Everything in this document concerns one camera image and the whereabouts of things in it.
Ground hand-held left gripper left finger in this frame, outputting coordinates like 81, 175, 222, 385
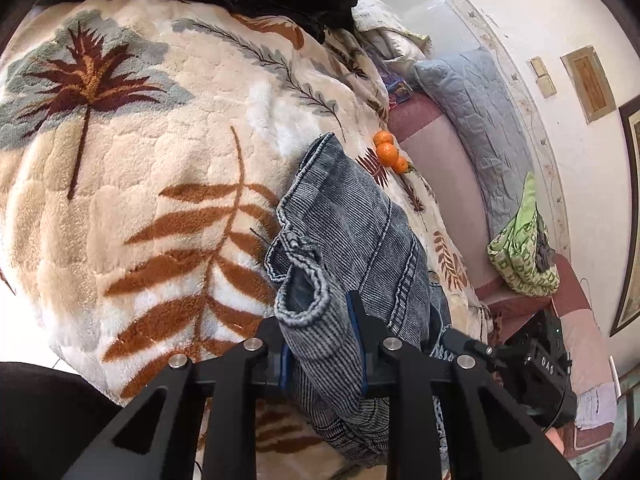
60, 320, 293, 480

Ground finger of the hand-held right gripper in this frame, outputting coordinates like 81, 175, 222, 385
441, 327, 506, 368

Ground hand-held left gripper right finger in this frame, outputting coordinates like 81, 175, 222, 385
346, 291, 581, 480

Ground grey-blue denim pants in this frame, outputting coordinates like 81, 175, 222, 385
264, 132, 453, 466

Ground pale lavender cloth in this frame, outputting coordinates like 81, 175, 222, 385
574, 381, 617, 429

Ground green patterned folded blanket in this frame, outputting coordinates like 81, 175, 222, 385
487, 172, 561, 296

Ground dark grey crumpled cloth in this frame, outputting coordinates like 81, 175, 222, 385
534, 215, 557, 275

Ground grey quilted pillow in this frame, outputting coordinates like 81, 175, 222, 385
412, 46, 536, 238

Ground person's dark trouser leg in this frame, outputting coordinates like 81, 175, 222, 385
0, 360, 126, 480

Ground purple packet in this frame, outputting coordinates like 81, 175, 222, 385
380, 67, 413, 108

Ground cream leaf-print fleece blanket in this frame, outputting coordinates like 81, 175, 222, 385
0, 0, 496, 480

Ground white quilted cloth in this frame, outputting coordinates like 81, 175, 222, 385
352, 0, 432, 66

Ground dark framed wall picture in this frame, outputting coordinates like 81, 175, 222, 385
609, 101, 640, 338

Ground wooden wall panel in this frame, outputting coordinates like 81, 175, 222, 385
560, 45, 617, 123

